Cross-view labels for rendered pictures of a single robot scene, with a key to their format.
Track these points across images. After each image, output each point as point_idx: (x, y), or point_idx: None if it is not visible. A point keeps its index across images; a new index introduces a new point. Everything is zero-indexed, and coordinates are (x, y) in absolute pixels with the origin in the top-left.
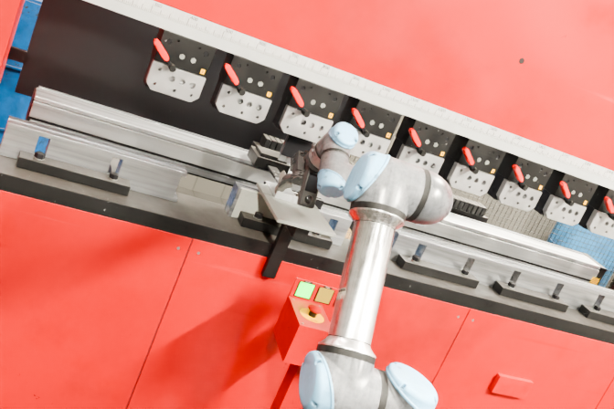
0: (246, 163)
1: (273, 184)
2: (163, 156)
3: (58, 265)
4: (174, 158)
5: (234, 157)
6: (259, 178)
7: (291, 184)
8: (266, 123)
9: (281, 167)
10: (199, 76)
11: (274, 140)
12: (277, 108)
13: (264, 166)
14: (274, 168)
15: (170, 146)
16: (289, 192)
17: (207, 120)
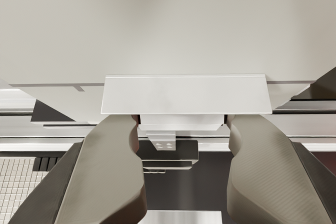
0: (197, 137)
1: (198, 126)
2: (316, 112)
3: None
4: (303, 114)
5: (221, 142)
6: None
7: (263, 204)
8: (160, 180)
9: (149, 153)
10: None
11: (153, 172)
12: (154, 203)
13: (179, 145)
14: (164, 149)
15: (320, 129)
16: (151, 119)
17: (222, 162)
